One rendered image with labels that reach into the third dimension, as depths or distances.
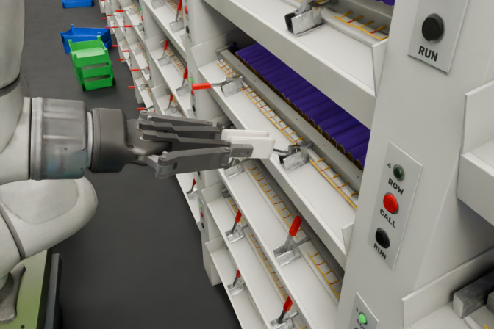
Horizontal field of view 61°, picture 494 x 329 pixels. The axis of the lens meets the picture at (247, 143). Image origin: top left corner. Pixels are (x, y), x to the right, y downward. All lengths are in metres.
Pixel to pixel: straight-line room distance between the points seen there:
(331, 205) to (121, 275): 1.06
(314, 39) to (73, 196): 0.78
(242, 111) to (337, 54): 0.34
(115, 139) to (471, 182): 0.34
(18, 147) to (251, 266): 0.66
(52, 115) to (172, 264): 1.09
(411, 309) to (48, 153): 0.38
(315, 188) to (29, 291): 0.85
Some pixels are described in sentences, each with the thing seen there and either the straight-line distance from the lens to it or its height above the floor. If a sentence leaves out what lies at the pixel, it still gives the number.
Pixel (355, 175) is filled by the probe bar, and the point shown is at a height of 0.79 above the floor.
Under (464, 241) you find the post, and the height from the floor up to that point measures 0.85.
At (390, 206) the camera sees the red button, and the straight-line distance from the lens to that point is 0.39.
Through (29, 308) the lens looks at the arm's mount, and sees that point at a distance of 1.19.
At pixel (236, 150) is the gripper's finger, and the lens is 0.53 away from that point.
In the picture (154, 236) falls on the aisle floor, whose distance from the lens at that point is 1.61.
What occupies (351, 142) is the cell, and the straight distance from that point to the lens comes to 0.61.
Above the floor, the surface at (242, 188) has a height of 0.56.
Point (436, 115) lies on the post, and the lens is 0.34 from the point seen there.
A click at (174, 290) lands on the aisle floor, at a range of 1.44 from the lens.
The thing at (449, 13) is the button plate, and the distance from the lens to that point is 0.32.
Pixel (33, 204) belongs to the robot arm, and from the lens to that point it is 1.08.
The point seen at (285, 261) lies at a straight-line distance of 0.75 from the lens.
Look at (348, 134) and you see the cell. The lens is 0.63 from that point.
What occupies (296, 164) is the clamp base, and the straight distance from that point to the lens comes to 0.61.
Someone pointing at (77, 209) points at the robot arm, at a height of 0.42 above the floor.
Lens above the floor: 1.12
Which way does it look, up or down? 33 degrees down
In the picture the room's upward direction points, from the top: straight up
